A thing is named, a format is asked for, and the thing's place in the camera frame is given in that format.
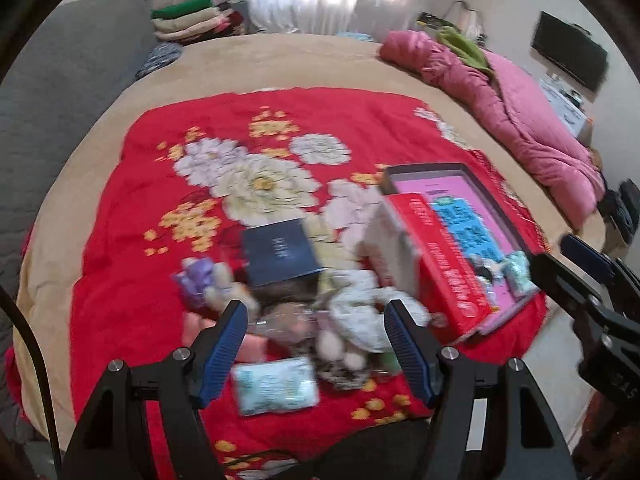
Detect shallow grey box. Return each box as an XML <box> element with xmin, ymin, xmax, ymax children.
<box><xmin>380</xmin><ymin>162</ymin><xmax>543</xmax><ymax>336</ymax></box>

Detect navy blue box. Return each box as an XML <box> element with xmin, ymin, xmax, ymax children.
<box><xmin>241</xmin><ymin>220</ymin><xmax>326</xmax><ymax>288</ymax></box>

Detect grey quilted headboard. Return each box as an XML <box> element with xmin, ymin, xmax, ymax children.
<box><xmin>0</xmin><ymin>0</ymin><xmax>156</xmax><ymax>281</ymax></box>

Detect pink printed book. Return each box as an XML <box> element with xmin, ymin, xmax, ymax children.
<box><xmin>395</xmin><ymin>175</ymin><xmax>536</xmax><ymax>311</ymax></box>

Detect black television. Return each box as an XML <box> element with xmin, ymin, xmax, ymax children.
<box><xmin>531</xmin><ymin>11</ymin><xmax>608</xmax><ymax>93</ymax></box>

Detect black printed box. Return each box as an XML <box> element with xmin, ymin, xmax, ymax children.
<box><xmin>417</xmin><ymin>11</ymin><xmax>453</xmax><ymax>31</ymax></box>

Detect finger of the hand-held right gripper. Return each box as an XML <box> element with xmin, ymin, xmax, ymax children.
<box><xmin>560</xmin><ymin>234</ymin><xmax>640</xmax><ymax>306</ymax></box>
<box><xmin>530</xmin><ymin>252</ymin><xmax>618</xmax><ymax>321</ymax></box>

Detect beige round bed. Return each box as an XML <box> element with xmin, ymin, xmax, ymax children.
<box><xmin>12</xmin><ymin>32</ymin><xmax>608</xmax><ymax>461</ymax></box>

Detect red tissue pack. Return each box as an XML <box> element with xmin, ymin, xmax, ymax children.
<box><xmin>362</xmin><ymin>192</ymin><xmax>493</xmax><ymax>346</ymax></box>

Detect leopard print scrunchie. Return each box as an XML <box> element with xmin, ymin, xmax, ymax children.
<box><xmin>312</xmin><ymin>355</ymin><xmax>381</xmax><ymax>392</ymax></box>

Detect green cloth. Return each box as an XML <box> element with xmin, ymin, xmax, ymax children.
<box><xmin>435</xmin><ymin>25</ymin><xmax>493</xmax><ymax>78</ymax></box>

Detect purple scrunchie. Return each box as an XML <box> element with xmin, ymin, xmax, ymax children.
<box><xmin>172</xmin><ymin>256</ymin><xmax>221</xmax><ymax>307</ymax></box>

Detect pink item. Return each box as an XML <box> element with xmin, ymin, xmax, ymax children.
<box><xmin>255</xmin><ymin>302</ymin><xmax>321</xmax><ymax>341</ymax></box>

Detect stack of folded blankets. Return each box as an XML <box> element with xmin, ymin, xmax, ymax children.
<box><xmin>151</xmin><ymin>0</ymin><xmax>251</xmax><ymax>43</ymax></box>

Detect black cable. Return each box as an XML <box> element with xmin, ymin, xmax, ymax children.
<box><xmin>0</xmin><ymin>285</ymin><xmax>58</xmax><ymax>466</ymax></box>

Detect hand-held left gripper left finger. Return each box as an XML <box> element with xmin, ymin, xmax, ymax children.
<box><xmin>60</xmin><ymin>300</ymin><xmax>249</xmax><ymax>480</ymax></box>

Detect mint printed packet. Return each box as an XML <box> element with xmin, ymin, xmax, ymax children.
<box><xmin>502</xmin><ymin>251</ymin><xmax>540</xmax><ymax>295</ymax></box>
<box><xmin>232</xmin><ymin>357</ymin><xmax>321</xmax><ymax>417</ymax></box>

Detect cream scrunchie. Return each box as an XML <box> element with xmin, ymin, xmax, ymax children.
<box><xmin>205</xmin><ymin>262</ymin><xmax>261</xmax><ymax>313</ymax></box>

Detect red floral blanket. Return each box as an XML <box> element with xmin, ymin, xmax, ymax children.
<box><xmin>7</xmin><ymin>87</ymin><xmax>551</xmax><ymax>480</ymax></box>

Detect person's black trousers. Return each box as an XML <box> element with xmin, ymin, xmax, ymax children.
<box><xmin>295</xmin><ymin>417</ymin><xmax>436</xmax><ymax>480</ymax></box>

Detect pink quilt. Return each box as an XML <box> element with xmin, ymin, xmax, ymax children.
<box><xmin>380</xmin><ymin>30</ymin><xmax>606</xmax><ymax>228</ymax></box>

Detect white curved frame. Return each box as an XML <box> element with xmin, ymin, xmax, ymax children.
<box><xmin>442</xmin><ymin>0</ymin><xmax>483</xmax><ymax>41</ymax></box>

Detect white drawer cabinet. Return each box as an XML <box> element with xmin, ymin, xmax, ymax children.
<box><xmin>540</xmin><ymin>75</ymin><xmax>593</xmax><ymax>136</ymax></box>

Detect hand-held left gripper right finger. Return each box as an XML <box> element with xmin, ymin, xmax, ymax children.
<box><xmin>382</xmin><ymin>299</ymin><xmax>573</xmax><ymax>480</ymax></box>

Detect white egg-shaped sponge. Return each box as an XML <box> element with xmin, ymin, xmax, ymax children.
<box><xmin>315</xmin><ymin>330</ymin><xmax>368</xmax><ymax>368</ymax></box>

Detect blue patterned cloth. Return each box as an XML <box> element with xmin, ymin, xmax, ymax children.
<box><xmin>136</xmin><ymin>41</ymin><xmax>182</xmax><ymax>78</ymax></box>

